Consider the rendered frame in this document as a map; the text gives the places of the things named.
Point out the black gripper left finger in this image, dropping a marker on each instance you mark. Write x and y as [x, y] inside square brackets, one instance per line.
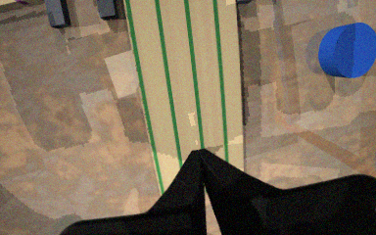
[179, 211]

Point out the blue short cylinder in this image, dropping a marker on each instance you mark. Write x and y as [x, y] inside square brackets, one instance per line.
[348, 51]

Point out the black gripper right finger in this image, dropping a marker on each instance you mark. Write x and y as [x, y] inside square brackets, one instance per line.
[244, 205]

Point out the tan strip with green stripes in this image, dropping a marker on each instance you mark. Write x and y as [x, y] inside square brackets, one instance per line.
[187, 62]

